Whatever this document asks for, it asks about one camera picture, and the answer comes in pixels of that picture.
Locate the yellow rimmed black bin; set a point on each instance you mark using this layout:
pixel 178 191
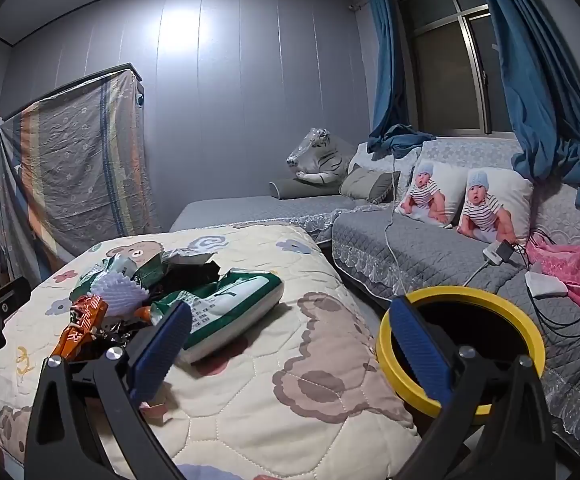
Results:
pixel 470 294

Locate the grey bolster pillow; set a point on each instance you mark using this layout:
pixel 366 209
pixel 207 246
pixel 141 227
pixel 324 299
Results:
pixel 295 190

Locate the striped cloth covered wardrobe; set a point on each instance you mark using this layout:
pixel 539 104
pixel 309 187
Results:
pixel 80 160

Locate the orange snack wrapper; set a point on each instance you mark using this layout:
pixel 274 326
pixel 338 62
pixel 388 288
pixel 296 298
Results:
pixel 82 327

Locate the cartoon bear printed blanket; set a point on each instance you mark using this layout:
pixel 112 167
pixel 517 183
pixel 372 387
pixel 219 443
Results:
pixel 270 340

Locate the green white milk carton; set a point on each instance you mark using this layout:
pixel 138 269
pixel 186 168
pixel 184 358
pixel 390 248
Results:
pixel 140 270
pixel 230 310

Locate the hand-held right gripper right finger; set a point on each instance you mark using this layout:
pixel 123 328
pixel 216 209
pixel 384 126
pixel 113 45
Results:
pixel 420 350

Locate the grey square cushion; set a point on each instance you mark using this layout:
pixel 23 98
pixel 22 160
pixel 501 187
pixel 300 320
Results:
pixel 370 185

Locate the white power strip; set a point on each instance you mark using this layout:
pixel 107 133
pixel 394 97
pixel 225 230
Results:
pixel 490 255

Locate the metal framed window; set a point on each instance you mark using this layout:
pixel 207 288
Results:
pixel 445 70

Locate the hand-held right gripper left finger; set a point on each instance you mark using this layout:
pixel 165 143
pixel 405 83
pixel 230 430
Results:
pixel 162 350

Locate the blue curtain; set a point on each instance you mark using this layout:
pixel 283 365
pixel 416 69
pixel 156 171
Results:
pixel 530 85
pixel 387 60

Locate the white tissue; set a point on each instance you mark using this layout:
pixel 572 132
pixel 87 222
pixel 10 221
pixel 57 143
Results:
pixel 545 284

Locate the baby print pillow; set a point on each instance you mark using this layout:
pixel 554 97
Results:
pixel 427 192
pixel 490 207

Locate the white tiger plush toy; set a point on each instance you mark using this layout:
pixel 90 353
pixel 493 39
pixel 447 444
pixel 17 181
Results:
pixel 327 160

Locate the small pink packet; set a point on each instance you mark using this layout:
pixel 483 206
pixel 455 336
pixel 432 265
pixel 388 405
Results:
pixel 156 411

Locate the black charger adapter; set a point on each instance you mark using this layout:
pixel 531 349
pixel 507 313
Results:
pixel 507 251

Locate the pink cloth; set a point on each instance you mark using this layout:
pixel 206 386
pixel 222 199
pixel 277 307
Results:
pixel 575 270

